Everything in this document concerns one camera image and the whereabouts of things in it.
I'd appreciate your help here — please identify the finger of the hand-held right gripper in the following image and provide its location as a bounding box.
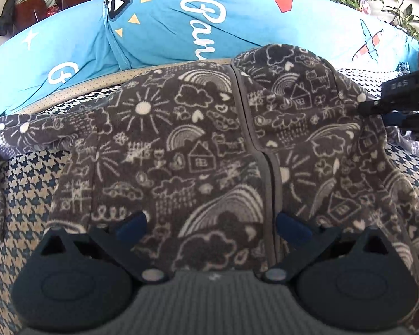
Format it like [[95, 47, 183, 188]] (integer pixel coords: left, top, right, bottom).
[[357, 98, 419, 117], [384, 111, 419, 137]]

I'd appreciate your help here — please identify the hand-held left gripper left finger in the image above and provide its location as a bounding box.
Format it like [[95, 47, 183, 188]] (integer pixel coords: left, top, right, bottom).
[[38, 211, 172, 284]]

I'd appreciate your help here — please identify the small leafy potted plant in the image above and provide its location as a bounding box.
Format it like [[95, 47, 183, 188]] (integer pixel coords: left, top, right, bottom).
[[382, 0, 419, 43]]

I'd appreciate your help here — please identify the blue printed sofa cover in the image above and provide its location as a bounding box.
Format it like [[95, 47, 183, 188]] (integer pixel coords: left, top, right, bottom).
[[0, 0, 419, 123]]

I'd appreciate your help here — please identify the grey patterned fleece jacket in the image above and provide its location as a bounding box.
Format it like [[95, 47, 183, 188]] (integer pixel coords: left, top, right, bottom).
[[0, 44, 419, 287]]

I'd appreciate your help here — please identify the houndstooth sofa mat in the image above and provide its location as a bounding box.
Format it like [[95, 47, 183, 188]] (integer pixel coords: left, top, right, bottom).
[[0, 66, 419, 335]]

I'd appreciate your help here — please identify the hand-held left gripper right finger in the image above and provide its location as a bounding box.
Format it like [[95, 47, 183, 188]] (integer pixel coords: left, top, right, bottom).
[[262, 211, 396, 284]]

